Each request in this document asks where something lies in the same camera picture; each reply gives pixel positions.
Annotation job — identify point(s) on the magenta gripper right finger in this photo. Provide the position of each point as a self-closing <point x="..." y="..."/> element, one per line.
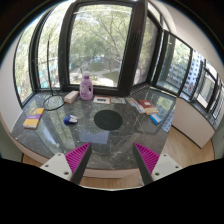
<point x="153" y="166"/>

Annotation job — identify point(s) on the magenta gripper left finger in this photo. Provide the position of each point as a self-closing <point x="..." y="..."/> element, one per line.
<point x="70" y="166"/>

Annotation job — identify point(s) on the blue white computer mouse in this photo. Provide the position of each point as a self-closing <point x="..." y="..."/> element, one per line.
<point x="70" y="119"/>

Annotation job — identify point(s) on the round black mouse pad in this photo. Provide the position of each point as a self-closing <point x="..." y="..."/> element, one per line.
<point x="108" y="120"/>

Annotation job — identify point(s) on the blue small box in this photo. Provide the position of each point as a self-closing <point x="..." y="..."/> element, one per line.
<point x="155" y="118"/>

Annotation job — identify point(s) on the tan book under red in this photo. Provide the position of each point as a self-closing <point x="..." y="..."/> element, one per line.
<point x="151" y="110"/>

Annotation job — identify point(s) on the colourful thin booklet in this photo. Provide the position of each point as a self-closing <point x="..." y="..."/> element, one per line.
<point x="135" y="104"/>

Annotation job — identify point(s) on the orange white small box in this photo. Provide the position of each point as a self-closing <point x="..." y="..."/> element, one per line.
<point x="70" y="97"/>

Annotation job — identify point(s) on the flat orange framed card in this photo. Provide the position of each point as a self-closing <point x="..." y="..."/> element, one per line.
<point x="102" y="100"/>

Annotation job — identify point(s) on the purple lotion bottle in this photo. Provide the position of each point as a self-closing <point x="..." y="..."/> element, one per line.
<point x="86" y="87"/>

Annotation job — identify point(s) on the black window frame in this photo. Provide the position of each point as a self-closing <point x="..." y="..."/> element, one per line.
<point x="105" y="38"/>

